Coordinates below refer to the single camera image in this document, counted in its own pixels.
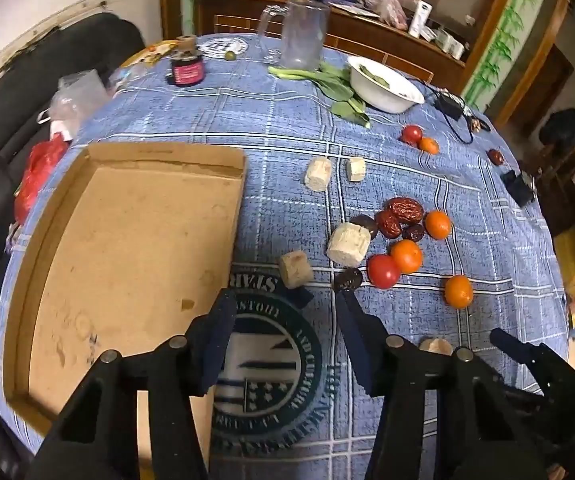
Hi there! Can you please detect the beige yam chunk bottom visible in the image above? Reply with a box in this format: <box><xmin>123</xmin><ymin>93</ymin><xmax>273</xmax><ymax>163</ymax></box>
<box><xmin>419</xmin><ymin>337</ymin><xmax>453</xmax><ymax>356</ymax></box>

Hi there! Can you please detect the orange tangerine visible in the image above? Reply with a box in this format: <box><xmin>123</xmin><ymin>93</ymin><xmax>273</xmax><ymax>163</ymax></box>
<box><xmin>391</xmin><ymin>240</ymin><xmax>423</xmax><ymax>274</ymax></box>
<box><xmin>424</xmin><ymin>210</ymin><xmax>452</xmax><ymax>240</ymax></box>
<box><xmin>444</xmin><ymin>275</ymin><xmax>474</xmax><ymax>309</ymax></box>

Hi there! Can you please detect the red tomato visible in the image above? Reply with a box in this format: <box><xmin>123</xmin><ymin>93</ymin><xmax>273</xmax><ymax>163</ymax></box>
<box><xmin>400</xmin><ymin>125</ymin><xmax>423</xmax><ymax>148</ymax></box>
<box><xmin>367</xmin><ymin>255</ymin><xmax>400</xmax><ymax>289</ymax></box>

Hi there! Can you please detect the large beige yam chunk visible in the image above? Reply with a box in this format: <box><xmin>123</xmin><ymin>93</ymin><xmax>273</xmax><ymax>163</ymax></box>
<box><xmin>327</xmin><ymin>222</ymin><xmax>371</xmax><ymax>268</ymax></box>

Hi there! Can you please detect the shallow cardboard box tray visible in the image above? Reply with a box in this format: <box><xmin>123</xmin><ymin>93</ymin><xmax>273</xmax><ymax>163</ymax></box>
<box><xmin>2</xmin><ymin>142</ymin><xmax>247</xmax><ymax>461</ymax></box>

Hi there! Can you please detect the dark wrinkled date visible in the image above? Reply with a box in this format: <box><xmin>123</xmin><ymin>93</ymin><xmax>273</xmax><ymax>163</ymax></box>
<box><xmin>401</xmin><ymin>223</ymin><xmax>425</xmax><ymax>243</ymax></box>

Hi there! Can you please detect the small red date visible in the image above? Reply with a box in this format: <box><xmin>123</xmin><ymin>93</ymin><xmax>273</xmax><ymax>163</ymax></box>
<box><xmin>375</xmin><ymin>209</ymin><xmax>402</xmax><ymax>240</ymax></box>

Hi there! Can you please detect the dark round plum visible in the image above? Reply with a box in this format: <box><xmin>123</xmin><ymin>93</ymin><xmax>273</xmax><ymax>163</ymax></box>
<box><xmin>350</xmin><ymin>214</ymin><xmax>379</xmax><ymax>240</ymax></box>

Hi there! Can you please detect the large red date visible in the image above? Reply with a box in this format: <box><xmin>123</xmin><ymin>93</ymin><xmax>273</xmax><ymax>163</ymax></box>
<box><xmin>387</xmin><ymin>197</ymin><xmax>425</xmax><ymax>226</ymax></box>

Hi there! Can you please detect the black clip device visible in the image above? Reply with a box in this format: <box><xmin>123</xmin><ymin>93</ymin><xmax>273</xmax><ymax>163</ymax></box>
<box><xmin>501</xmin><ymin>170</ymin><xmax>537</xmax><ymax>208</ymax></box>

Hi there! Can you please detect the blue plaid tablecloth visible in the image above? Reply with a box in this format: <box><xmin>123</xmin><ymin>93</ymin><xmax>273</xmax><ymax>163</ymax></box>
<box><xmin>0</xmin><ymin>32</ymin><xmax>571</xmax><ymax>480</ymax></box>

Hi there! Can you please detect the lone red date far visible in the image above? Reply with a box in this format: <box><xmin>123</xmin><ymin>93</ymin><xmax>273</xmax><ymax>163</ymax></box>
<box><xmin>487</xmin><ymin>150</ymin><xmax>504</xmax><ymax>166</ymax></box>

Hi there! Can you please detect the far small orange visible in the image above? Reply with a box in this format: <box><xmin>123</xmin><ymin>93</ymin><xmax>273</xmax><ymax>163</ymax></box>
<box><xmin>417</xmin><ymin>136</ymin><xmax>440</xmax><ymax>155</ymax></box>

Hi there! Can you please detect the red plastic bag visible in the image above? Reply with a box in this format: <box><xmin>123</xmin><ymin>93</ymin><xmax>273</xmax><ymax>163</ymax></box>
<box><xmin>14</xmin><ymin>132</ymin><xmax>69</xmax><ymax>224</ymax></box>

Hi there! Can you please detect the white bowl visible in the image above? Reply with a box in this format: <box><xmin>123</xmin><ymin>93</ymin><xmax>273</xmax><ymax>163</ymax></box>
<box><xmin>347</xmin><ymin>55</ymin><xmax>425</xmax><ymax>114</ymax></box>

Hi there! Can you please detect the green leafy vegetable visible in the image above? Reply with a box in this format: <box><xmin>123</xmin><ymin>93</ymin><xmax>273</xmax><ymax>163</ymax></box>
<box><xmin>268</xmin><ymin>62</ymin><xmax>371</xmax><ymax>129</ymax></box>

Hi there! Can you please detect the clear plastic bag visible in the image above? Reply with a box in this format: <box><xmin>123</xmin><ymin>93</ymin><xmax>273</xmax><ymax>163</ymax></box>
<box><xmin>37</xmin><ymin>70</ymin><xmax>110</xmax><ymax>142</ymax></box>

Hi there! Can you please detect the dark jar with pink label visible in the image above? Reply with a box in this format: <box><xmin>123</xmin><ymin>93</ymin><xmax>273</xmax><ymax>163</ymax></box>
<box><xmin>166</xmin><ymin>35</ymin><xmax>205</xmax><ymax>88</ymax></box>

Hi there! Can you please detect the wooden sideboard cabinet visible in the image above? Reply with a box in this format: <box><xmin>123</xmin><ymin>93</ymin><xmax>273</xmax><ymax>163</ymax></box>
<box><xmin>159</xmin><ymin>0</ymin><xmax>508</xmax><ymax>93</ymax></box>

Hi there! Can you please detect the clear glass beer mug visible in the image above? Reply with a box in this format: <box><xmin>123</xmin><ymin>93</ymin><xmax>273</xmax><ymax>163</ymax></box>
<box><xmin>257</xmin><ymin>0</ymin><xmax>330</xmax><ymax>72</ymax></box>

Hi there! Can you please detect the white tube on cabinet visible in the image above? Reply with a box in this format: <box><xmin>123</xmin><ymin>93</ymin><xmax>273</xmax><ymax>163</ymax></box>
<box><xmin>408</xmin><ymin>0</ymin><xmax>433</xmax><ymax>38</ymax></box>

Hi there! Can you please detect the plastic bag on cabinet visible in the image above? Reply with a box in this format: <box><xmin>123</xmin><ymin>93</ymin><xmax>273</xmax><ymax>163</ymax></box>
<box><xmin>360</xmin><ymin>0</ymin><xmax>408</xmax><ymax>30</ymax></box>

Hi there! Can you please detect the black power adapter with cable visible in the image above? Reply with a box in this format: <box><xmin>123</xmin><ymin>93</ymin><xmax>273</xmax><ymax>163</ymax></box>
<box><xmin>413</xmin><ymin>78</ymin><xmax>491</xmax><ymax>145</ymax></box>

